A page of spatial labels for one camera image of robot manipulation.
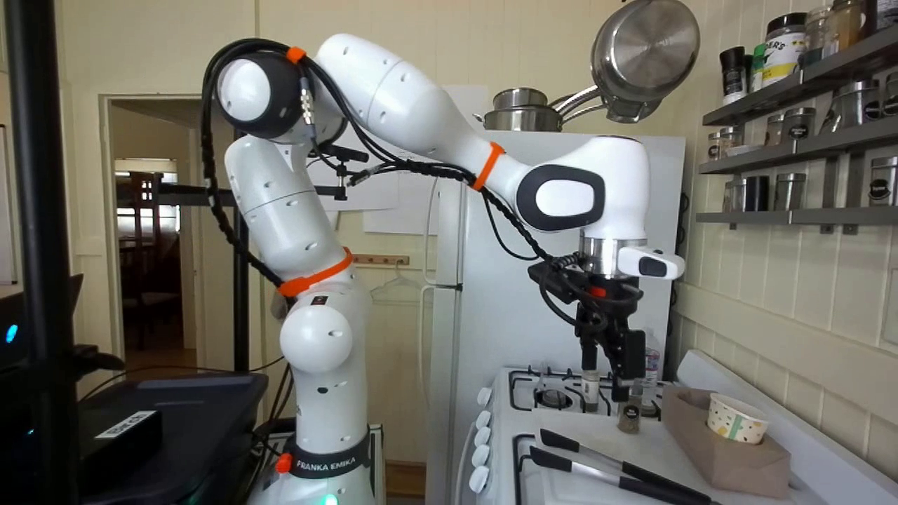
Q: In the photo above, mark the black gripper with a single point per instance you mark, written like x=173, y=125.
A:
x=612, y=326

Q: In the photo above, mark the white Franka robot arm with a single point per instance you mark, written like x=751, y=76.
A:
x=325, y=375

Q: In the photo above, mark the small grey spice shaker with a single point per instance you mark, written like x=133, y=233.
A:
x=630, y=417

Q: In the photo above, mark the white stove knob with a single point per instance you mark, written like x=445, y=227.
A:
x=478, y=480
x=483, y=397
x=480, y=459
x=480, y=436

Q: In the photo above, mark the white refrigerator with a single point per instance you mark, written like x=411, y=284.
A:
x=485, y=309

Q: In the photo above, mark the white paper cup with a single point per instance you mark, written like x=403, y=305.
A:
x=737, y=420

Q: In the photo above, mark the white gas stove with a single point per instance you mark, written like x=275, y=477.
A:
x=505, y=450

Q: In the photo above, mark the brown cardboard box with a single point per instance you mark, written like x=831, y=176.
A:
x=718, y=450

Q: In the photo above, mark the glass spice jar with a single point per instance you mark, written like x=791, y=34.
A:
x=852, y=104
x=884, y=180
x=804, y=125
x=758, y=191
x=819, y=34
x=732, y=195
x=779, y=129
x=718, y=140
x=790, y=191

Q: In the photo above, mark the white paper sheet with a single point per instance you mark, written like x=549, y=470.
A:
x=397, y=206

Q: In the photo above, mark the steel pot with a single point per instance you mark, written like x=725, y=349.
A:
x=519, y=111

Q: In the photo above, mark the dark spice jar black lid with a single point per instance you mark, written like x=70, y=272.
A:
x=732, y=73

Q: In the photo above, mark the hanging steel pan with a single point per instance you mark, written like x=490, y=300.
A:
x=647, y=51

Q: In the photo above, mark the large jar with white label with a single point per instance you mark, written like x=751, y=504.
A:
x=779, y=55

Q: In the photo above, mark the brown spice jar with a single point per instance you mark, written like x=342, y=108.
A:
x=847, y=23

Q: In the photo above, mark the black equipment case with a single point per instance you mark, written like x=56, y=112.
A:
x=187, y=421

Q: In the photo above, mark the thick black pole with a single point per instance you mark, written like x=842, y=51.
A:
x=42, y=281

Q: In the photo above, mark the dark monitor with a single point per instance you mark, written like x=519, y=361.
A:
x=13, y=326

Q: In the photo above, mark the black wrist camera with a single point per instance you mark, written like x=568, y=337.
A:
x=557, y=279

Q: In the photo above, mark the wooden peg rail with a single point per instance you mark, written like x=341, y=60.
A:
x=383, y=258

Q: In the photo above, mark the metal wall spice rack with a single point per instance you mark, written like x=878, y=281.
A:
x=804, y=150

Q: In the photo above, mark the black camera stand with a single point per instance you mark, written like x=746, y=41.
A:
x=243, y=309

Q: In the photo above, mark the white door frame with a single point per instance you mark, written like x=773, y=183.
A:
x=104, y=233

